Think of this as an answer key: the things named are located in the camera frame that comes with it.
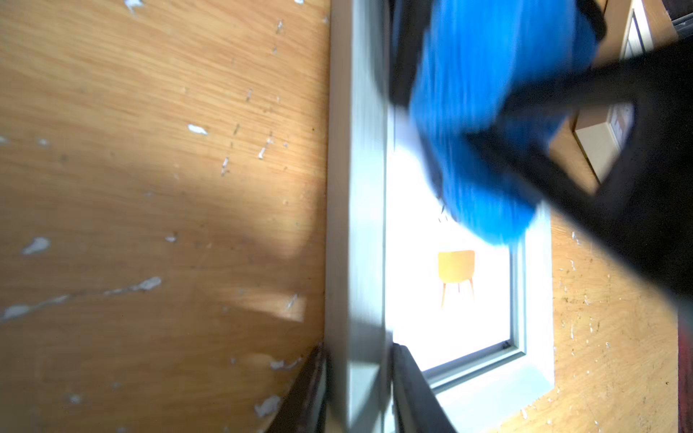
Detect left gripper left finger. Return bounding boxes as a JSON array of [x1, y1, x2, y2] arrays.
[[266, 344, 328, 433]]

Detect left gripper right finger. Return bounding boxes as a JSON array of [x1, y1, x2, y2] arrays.
[[391, 344, 456, 433]]

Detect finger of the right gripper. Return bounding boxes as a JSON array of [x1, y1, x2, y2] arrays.
[[468, 39, 692, 303]]

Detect white picture frame deer print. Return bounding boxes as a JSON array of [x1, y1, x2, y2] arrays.
[[574, 0, 678, 182]]

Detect grey-green picture frame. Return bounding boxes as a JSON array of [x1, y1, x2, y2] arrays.
[[325, 1, 555, 432]]

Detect blue microfiber cloth black trim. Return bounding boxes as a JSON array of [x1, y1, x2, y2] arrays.
[[390, 1, 606, 245]]

